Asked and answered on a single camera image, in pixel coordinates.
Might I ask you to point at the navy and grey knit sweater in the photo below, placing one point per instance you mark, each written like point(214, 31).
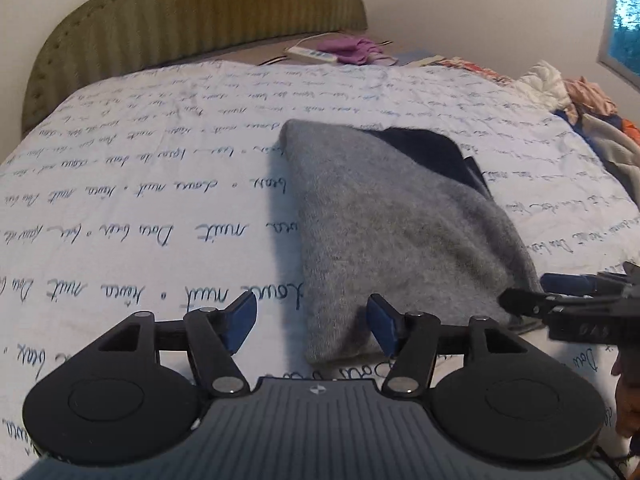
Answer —
point(390, 235)

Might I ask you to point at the person's right hand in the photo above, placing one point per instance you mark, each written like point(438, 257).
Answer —
point(629, 395)

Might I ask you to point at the white power strip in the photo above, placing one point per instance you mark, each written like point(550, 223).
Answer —
point(310, 55)

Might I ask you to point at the blue striped cloth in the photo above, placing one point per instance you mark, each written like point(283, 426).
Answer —
point(417, 56)

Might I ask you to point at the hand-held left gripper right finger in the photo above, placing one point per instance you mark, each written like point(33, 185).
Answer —
point(385, 325)

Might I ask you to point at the pink cloth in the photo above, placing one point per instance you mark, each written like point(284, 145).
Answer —
point(592, 97)

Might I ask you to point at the brown bed sheet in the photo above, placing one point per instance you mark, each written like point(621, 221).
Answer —
point(260, 52)

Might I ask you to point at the white script-printed blanket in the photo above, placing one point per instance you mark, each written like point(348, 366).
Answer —
point(125, 185)

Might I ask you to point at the beige cloth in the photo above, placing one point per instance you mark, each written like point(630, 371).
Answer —
point(615, 147)

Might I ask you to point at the orange cloth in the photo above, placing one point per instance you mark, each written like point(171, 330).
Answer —
point(632, 132)

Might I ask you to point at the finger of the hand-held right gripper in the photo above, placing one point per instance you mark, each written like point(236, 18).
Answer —
point(565, 282)
point(530, 301)

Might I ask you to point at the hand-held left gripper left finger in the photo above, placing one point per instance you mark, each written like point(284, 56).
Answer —
point(239, 321)

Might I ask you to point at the olive padded headboard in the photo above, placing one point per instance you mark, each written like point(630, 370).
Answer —
point(200, 15)

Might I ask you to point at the floral printed cloth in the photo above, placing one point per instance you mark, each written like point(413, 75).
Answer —
point(475, 69)

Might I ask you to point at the purple cloth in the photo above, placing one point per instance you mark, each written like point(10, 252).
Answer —
point(352, 50)

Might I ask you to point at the side wall window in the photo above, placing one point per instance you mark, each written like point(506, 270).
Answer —
point(625, 25)

